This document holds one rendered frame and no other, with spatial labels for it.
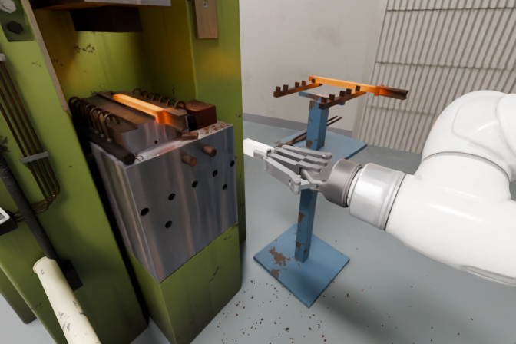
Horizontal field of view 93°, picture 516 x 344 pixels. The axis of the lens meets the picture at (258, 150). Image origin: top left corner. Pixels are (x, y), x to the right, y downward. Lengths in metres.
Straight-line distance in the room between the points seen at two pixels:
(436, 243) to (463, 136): 0.15
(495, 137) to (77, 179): 0.92
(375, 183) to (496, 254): 0.14
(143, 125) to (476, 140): 0.69
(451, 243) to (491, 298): 1.49
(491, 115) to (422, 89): 2.48
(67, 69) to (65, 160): 0.42
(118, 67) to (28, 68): 0.48
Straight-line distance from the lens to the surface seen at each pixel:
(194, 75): 0.98
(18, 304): 1.64
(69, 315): 0.79
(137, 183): 0.71
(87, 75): 1.18
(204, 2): 0.99
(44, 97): 0.80
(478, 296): 1.83
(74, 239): 0.97
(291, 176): 0.40
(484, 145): 0.43
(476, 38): 2.91
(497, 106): 0.45
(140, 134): 0.74
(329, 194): 0.40
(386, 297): 1.58
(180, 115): 0.67
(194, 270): 1.06
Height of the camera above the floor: 1.23
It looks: 27 degrees down
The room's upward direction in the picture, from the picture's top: straight up
